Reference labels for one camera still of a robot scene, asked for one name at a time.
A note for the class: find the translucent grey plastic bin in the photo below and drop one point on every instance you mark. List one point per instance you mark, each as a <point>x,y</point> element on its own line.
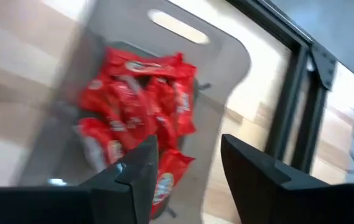
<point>226,62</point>

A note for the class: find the black aluminium table frame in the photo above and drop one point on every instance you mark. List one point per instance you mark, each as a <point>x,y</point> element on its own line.
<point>288,93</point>

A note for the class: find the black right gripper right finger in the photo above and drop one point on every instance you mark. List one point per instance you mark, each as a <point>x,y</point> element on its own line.
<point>273,205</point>

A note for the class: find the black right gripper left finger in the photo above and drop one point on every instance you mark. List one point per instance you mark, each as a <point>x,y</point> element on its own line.
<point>102,205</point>

